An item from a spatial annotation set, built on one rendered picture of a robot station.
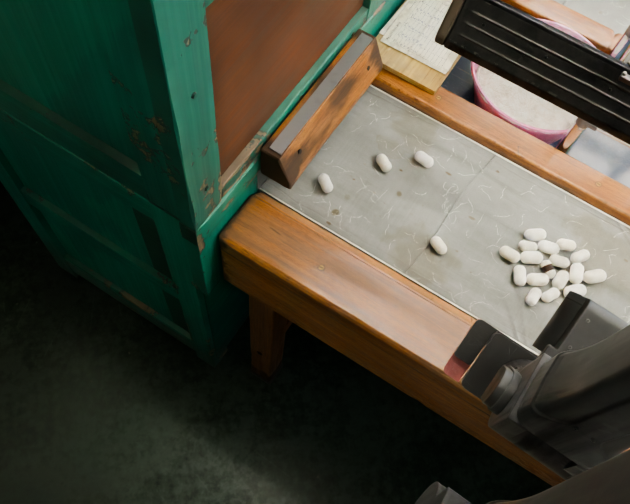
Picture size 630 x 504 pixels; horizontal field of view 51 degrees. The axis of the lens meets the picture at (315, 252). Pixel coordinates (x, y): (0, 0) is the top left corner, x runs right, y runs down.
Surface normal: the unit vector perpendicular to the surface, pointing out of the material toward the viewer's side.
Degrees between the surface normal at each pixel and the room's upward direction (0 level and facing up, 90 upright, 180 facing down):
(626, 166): 0
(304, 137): 67
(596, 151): 0
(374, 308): 0
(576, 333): 23
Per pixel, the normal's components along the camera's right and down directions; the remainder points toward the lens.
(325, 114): 0.80, 0.32
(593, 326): -0.15, -0.11
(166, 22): 0.84, 0.51
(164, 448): 0.08, -0.41
